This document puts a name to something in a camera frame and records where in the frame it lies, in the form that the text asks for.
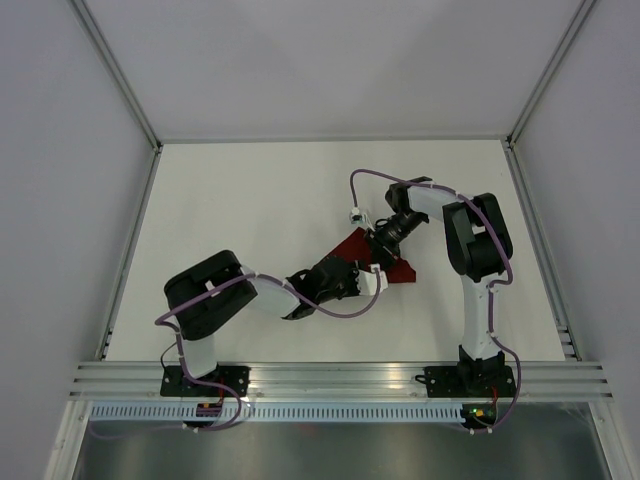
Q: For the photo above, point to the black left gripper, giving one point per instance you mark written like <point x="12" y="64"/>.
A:
<point x="353" y="272"/>

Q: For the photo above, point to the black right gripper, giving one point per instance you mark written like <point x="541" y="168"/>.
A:
<point x="382" y="252"/>

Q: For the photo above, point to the dark red cloth napkin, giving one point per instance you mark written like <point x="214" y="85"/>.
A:
<point x="360" y="249"/>

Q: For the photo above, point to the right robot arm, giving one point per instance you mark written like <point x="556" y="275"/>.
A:
<point x="479" y="249"/>

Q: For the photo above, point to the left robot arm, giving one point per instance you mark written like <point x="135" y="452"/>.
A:
<point x="218" y="288"/>

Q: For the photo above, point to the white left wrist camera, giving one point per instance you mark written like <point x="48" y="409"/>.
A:
<point x="372" y="282"/>

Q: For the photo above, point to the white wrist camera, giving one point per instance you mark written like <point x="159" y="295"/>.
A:
<point x="372" y="282"/>
<point x="359" y="217"/>

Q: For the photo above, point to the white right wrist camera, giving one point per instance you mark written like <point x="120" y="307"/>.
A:
<point x="359" y="217"/>

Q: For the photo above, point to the aluminium frame back rail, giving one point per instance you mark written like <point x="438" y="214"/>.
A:
<point x="334" y="138"/>

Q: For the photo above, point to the aluminium frame rail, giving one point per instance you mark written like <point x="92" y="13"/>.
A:
<point x="334" y="138"/>
<point x="542" y="254"/>
<point x="115" y="295"/>

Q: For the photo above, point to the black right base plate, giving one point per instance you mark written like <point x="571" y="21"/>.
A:
<point x="451" y="382"/>

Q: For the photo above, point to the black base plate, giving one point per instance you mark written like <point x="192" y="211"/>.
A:
<point x="218" y="383"/>
<point x="451" y="382"/>

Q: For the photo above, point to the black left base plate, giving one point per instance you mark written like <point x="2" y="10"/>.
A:
<point x="218" y="383"/>

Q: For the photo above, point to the aluminium frame left side rail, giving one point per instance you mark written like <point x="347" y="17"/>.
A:
<point x="115" y="295"/>

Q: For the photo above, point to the aluminium frame right side rail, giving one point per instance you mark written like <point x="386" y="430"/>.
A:
<point x="542" y="254"/>

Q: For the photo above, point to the aluminium front mounting rail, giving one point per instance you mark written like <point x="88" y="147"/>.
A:
<point x="559" y="381"/>

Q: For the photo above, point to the white slotted cable duct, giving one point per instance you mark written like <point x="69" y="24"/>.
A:
<point x="305" y="412"/>

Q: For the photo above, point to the aluminium frame right post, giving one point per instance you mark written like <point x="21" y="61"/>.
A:
<point x="562" y="49"/>

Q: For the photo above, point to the aluminium frame post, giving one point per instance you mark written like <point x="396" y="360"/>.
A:
<point x="562" y="49"/>
<point x="100" y="44"/>

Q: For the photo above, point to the aluminium frame left post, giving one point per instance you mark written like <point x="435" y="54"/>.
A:
<point x="100" y="44"/>

